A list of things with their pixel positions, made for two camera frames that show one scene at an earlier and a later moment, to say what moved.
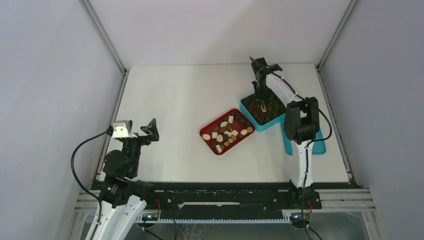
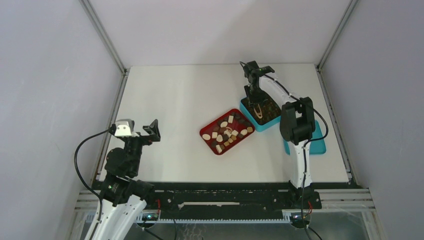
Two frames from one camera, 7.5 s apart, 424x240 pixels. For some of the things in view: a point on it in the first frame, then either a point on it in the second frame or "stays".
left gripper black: (151, 130) stays
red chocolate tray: (227, 131) stays
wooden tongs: (263, 107) -> (259, 115)
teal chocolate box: (263, 114) stays
